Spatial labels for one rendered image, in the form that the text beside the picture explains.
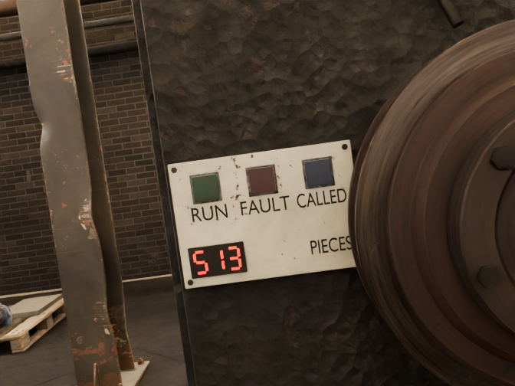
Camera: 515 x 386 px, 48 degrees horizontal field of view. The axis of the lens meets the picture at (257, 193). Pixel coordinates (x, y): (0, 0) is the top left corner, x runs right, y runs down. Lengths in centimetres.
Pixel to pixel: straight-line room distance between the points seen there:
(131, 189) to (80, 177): 362
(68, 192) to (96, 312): 71
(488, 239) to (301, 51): 38
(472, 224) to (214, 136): 39
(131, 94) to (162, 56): 617
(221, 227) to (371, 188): 24
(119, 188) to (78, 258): 364
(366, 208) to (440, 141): 11
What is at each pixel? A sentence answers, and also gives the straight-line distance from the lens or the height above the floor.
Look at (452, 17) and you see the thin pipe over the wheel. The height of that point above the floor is 138.
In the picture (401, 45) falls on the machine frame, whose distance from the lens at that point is 86.
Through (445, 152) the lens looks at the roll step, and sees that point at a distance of 66.
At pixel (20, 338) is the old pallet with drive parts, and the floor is 10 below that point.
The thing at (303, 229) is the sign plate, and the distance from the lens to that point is 81.
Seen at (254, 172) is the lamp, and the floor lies 121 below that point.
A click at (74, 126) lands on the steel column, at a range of 341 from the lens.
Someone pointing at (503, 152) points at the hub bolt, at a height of 120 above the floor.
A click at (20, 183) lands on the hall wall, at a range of 743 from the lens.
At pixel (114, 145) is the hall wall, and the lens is 704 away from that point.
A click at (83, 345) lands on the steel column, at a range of 356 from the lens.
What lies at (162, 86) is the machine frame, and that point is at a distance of 85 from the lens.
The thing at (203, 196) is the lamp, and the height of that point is 119.
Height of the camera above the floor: 123
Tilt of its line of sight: 3 degrees down
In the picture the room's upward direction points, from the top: 8 degrees counter-clockwise
